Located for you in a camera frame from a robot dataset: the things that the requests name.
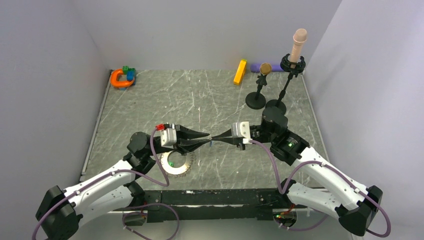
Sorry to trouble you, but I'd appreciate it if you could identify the tall black microphone stand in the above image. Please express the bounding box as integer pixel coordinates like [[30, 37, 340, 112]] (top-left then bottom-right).
[[265, 53, 306, 114]]

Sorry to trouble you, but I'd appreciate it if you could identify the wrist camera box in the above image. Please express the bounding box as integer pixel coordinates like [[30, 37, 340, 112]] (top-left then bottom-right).
[[155, 123, 177, 147], [231, 121, 251, 139]]

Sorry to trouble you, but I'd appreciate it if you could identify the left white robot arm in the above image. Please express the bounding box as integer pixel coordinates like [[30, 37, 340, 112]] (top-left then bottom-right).
[[31, 123, 210, 240]]

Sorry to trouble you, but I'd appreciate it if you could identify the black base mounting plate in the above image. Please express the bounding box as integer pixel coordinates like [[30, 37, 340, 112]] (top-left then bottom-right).
[[124, 188, 293, 223]]

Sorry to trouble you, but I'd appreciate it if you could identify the short black microphone stand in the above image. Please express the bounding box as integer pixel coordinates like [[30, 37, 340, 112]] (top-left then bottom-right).
[[245, 73, 267, 110]]

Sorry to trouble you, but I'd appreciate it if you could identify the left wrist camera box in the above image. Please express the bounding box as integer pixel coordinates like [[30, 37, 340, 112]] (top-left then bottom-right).
[[155, 123, 177, 147]]

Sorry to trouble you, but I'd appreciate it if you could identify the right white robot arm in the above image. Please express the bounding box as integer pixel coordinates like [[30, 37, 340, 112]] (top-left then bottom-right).
[[212, 107, 387, 237]]

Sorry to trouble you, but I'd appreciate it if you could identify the pink microphone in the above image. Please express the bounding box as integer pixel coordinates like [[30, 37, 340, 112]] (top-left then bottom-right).
[[289, 28, 308, 63]]

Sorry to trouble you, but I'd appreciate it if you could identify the green toy block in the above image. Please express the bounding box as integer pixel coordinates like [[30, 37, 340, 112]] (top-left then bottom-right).
[[122, 65, 136, 76]]

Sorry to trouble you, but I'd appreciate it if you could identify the blue toy block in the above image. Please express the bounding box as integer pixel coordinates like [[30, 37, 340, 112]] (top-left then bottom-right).
[[126, 71, 135, 82]]

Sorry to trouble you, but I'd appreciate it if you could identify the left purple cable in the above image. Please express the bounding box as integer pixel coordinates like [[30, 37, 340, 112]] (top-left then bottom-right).
[[32, 127, 181, 240]]

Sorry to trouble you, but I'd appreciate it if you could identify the purple cylinder toy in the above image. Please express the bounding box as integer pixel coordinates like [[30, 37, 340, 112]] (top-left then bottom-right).
[[249, 63, 284, 73]]

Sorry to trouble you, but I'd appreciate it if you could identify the orange ring toy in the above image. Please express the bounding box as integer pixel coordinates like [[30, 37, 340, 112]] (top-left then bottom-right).
[[109, 68, 136, 89]]

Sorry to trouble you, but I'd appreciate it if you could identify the yellow toy block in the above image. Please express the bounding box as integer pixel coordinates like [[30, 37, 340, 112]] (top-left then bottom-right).
[[233, 59, 247, 86]]

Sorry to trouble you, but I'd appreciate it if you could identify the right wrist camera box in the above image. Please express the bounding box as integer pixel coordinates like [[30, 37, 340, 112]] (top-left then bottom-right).
[[231, 121, 251, 139]]

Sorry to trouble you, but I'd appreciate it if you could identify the purple cable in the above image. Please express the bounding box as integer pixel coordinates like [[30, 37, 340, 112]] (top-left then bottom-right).
[[245, 139, 392, 238], [32, 127, 181, 240]]

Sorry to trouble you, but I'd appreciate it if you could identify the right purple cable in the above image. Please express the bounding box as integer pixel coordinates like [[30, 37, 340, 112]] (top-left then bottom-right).
[[245, 139, 392, 238]]

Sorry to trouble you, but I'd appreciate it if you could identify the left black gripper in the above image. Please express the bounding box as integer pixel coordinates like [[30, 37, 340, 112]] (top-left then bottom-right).
[[146, 123, 211, 156]]

